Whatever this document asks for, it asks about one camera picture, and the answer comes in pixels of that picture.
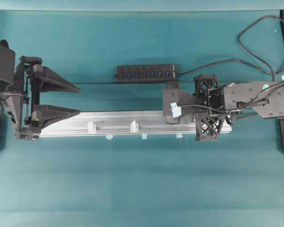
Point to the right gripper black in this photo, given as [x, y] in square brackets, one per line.
[209, 121]

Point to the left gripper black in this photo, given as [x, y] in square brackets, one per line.
[25, 126]

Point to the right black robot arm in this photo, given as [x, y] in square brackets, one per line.
[234, 101]

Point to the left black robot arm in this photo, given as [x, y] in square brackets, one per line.
[6, 98]

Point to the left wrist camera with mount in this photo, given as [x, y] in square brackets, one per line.
[7, 65]

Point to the aluminium extrusion rail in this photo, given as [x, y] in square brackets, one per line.
[118, 123]

